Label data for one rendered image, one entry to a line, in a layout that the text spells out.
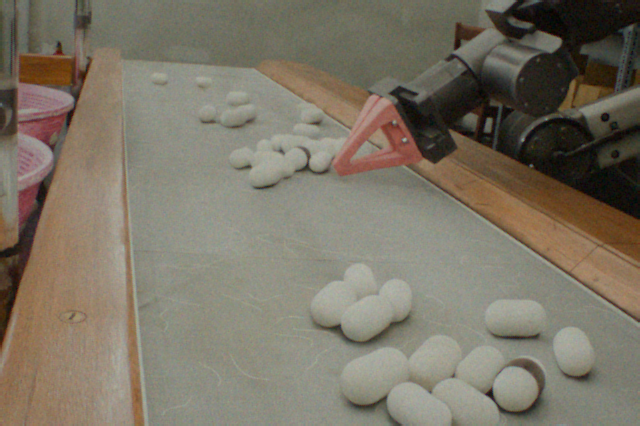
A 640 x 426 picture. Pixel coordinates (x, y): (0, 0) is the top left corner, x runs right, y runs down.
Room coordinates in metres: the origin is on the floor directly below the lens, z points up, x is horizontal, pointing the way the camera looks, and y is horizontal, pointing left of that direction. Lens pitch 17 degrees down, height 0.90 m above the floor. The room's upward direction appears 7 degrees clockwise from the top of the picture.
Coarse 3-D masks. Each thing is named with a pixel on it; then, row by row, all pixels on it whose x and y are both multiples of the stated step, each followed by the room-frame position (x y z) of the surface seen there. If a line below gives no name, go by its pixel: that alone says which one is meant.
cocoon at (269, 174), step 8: (256, 168) 0.60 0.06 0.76; (264, 168) 0.60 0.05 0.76; (272, 168) 0.61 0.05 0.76; (256, 176) 0.59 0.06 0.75; (264, 176) 0.59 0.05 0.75; (272, 176) 0.60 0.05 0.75; (280, 176) 0.61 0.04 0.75; (256, 184) 0.59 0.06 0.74; (264, 184) 0.60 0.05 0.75; (272, 184) 0.61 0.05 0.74
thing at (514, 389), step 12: (504, 372) 0.28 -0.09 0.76; (516, 372) 0.27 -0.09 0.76; (504, 384) 0.27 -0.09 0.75; (516, 384) 0.27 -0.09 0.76; (528, 384) 0.27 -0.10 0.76; (504, 396) 0.27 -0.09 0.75; (516, 396) 0.27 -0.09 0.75; (528, 396) 0.27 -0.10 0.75; (504, 408) 0.27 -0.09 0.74; (516, 408) 0.27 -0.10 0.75
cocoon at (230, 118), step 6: (222, 114) 0.86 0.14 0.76; (228, 114) 0.86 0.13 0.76; (234, 114) 0.87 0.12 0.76; (240, 114) 0.87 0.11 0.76; (222, 120) 0.86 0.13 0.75; (228, 120) 0.86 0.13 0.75; (234, 120) 0.86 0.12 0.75; (240, 120) 0.87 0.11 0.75; (246, 120) 0.88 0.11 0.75; (228, 126) 0.86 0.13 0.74; (234, 126) 0.87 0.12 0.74; (240, 126) 0.88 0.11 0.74
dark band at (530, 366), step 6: (516, 360) 0.29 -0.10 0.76; (522, 360) 0.29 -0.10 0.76; (528, 360) 0.29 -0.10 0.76; (504, 366) 0.29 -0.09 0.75; (510, 366) 0.28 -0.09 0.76; (516, 366) 0.28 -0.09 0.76; (522, 366) 0.28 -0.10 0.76; (528, 366) 0.28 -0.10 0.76; (534, 366) 0.28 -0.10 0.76; (528, 372) 0.28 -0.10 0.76; (534, 372) 0.28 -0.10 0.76; (540, 372) 0.28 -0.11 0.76; (534, 378) 0.27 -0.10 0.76; (540, 378) 0.28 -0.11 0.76; (540, 384) 0.28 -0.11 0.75; (540, 390) 0.27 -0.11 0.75
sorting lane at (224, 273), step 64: (128, 64) 1.46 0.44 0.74; (192, 64) 1.58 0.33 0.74; (128, 128) 0.79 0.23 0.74; (192, 128) 0.84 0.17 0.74; (256, 128) 0.88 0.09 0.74; (320, 128) 0.94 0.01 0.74; (128, 192) 0.54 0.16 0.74; (192, 192) 0.56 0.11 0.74; (256, 192) 0.58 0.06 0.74; (320, 192) 0.61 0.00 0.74; (384, 192) 0.64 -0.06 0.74; (192, 256) 0.42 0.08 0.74; (256, 256) 0.43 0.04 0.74; (320, 256) 0.45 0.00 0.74; (384, 256) 0.46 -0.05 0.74; (448, 256) 0.48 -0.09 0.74; (512, 256) 0.50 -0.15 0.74; (192, 320) 0.33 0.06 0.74; (256, 320) 0.34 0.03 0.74; (448, 320) 0.37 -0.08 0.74; (576, 320) 0.39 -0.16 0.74; (192, 384) 0.27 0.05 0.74; (256, 384) 0.27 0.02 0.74; (320, 384) 0.28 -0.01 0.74; (576, 384) 0.30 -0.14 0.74
